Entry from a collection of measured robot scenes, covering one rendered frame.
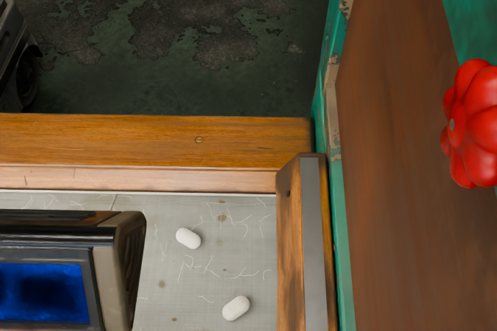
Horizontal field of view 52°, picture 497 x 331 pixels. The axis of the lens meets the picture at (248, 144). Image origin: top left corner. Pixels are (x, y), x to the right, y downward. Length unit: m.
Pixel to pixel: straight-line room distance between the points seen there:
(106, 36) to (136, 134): 1.26
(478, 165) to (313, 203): 0.42
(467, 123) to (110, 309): 0.23
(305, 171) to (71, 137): 0.35
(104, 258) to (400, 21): 0.25
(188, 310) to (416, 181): 0.40
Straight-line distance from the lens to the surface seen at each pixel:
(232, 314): 0.64
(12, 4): 1.68
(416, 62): 0.34
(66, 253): 0.31
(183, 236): 0.67
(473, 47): 0.22
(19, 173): 0.78
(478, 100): 0.17
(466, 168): 0.17
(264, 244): 0.68
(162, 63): 1.85
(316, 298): 0.54
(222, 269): 0.67
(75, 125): 0.78
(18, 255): 0.32
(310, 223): 0.57
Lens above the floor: 1.38
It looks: 58 degrees down
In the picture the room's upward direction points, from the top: 1 degrees counter-clockwise
